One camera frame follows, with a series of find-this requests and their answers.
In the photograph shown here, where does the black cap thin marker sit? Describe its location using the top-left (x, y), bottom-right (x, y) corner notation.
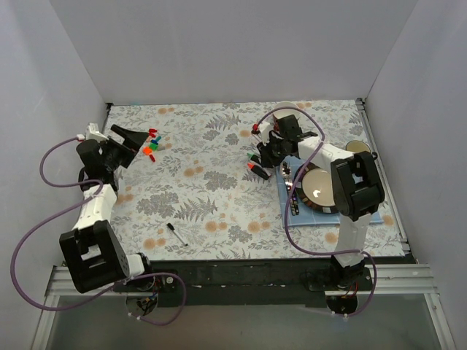
top-left (166, 222), bottom-right (188, 246)

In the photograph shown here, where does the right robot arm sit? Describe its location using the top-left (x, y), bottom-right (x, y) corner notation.
top-left (118, 107), bottom-right (385, 290)

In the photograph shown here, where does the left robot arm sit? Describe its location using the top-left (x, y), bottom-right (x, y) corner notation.
top-left (59, 123), bottom-right (155, 293)

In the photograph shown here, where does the metal spoon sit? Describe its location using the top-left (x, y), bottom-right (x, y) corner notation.
top-left (281, 162), bottom-right (292, 190)

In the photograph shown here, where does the red and white bowl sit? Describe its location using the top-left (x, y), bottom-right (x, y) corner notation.
top-left (273, 101), bottom-right (300, 119)

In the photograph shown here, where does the dark rimmed plate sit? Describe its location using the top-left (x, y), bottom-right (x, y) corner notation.
top-left (294, 163), bottom-right (338, 214)

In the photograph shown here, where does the cream enamel mug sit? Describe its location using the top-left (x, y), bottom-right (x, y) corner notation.
top-left (345, 140), bottom-right (373, 153)

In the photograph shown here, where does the blue checked cloth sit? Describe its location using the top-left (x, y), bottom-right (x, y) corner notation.
top-left (273, 156), bottom-right (384, 228)

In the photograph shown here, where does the floral patterned table mat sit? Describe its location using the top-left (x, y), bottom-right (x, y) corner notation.
top-left (71, 98), bottom-right (412, 263)

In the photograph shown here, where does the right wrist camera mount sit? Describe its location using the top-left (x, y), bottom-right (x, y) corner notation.
top-left (251, 121), bottom-right (274, 145)

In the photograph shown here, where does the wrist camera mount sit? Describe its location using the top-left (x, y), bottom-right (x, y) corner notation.
top-left (77, 122), bottom-right (108, 142)
top-left (251, 121), bottom-right (274, 145)

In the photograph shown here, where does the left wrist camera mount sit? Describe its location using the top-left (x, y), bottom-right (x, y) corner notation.
top-left (77, 122), bottom-right (108, 142)

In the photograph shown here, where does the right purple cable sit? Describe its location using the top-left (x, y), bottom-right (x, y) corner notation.
top-left (252, 107), bottom-right (377, 317)

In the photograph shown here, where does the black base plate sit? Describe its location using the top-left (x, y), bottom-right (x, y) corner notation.
top-left (112, 258), bottom-right (369, 307)

